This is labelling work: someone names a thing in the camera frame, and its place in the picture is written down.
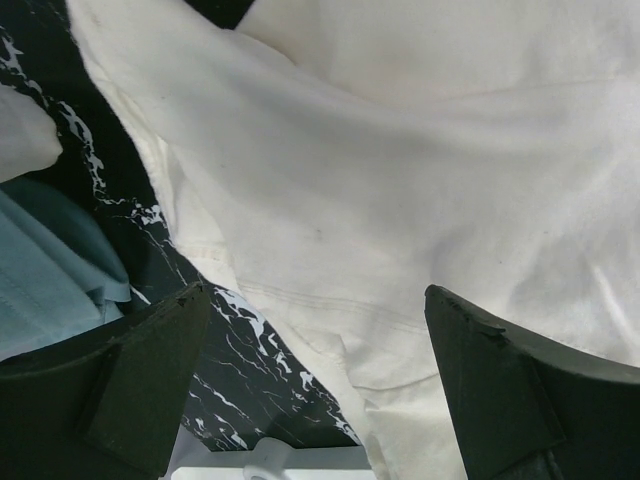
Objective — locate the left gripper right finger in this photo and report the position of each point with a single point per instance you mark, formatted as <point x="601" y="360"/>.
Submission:
<point x="526" y="407"/>

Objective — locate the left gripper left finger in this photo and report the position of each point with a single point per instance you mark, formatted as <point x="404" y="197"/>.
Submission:
<point x="105" y="404"/>

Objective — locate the white t shirt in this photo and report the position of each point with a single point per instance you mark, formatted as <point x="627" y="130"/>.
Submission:
<point x="330" y="159"/>

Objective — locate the teal t shirt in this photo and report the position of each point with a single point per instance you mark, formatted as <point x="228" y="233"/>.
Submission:
<point x="60" y="276"/>

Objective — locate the metal clothes rack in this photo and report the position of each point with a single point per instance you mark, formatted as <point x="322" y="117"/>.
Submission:
<point x="273" y="459"/>

